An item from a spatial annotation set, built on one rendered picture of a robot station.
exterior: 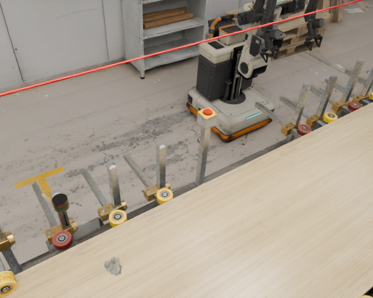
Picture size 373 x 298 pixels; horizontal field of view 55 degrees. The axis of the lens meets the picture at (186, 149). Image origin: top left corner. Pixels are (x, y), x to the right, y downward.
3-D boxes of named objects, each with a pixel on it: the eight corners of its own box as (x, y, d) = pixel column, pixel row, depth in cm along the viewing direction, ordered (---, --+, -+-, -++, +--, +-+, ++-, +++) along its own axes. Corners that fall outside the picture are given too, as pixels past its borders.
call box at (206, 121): (196, 123, 177) (197, 110, 171) (207, 119, 180) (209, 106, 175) (204, 131, 173) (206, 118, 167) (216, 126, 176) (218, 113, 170)
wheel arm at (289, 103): (278, 100, 261) (279, 96, 258) (282, 99, 262) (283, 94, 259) (325, 133, 235) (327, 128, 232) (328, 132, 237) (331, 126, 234)
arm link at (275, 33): (269, 21, 255) (260, 23, 251) (281, 20, 245) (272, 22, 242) (270, 38, 259) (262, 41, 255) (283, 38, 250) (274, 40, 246)
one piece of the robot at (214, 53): (193, 100, 362) (199, 19, 306) (234, 85, 386) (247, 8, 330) (212, 117, 342) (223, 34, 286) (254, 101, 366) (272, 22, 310)
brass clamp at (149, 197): (142, 195, 186) (142, 188, 182) (164, 185, 192) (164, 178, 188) (148, 203, 182) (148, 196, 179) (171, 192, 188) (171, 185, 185)
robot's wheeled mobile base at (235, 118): (184, 108, 374) (185, 87, 357) (231, 91, 402) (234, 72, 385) (224, 145, 334) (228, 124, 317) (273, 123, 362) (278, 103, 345)
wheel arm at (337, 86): (323, 82, 283) (325, 77, 280) (326, 81, 284) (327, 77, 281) (370, 110, 257) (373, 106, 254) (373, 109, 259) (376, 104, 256)
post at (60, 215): (69, 253, 177) (50, 190, 145) (76, 250, 179) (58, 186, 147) (71, 259, 175) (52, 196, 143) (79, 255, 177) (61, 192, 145)
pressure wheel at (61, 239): (54, 249, 160) (48, 235, 152) (71, 241, 163) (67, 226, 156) (60, 263, 155) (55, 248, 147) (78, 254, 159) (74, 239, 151)
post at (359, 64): (333, 118, 261) (357, 59, 229) (335, 116, 263) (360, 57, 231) (337, 120, 259) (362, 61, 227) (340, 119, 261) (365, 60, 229)
